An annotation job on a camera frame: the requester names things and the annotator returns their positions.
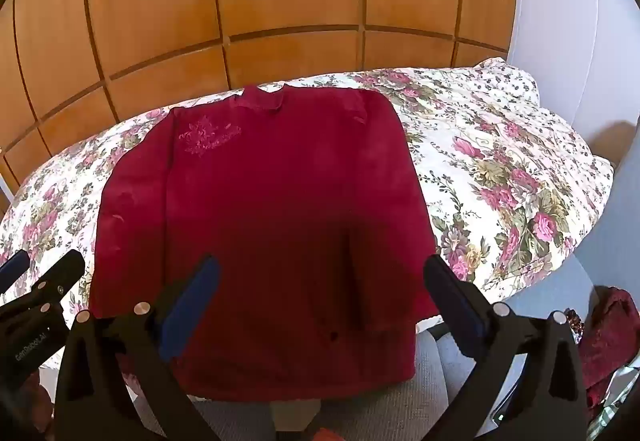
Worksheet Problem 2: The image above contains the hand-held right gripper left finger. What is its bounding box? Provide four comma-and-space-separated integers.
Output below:
54, 255, 222, 441

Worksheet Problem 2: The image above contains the floral blanket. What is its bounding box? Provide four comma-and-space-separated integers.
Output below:
0, 57, 616, 322

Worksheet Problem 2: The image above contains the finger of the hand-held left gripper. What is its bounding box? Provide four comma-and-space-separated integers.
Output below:
0, 248, 87, 322
0, 249, 31, 294

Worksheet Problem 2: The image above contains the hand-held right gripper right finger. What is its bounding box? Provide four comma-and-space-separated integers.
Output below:
423, 254, 589, 441

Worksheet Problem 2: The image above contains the wooden wardrobe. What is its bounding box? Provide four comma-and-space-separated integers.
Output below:
0, 0, 521, 217

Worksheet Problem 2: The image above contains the dark red patterned cloth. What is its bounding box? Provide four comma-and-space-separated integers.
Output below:
570, 286, 640, 409

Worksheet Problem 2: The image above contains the dark red towel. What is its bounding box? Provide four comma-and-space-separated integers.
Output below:
89, 84, 440, 403

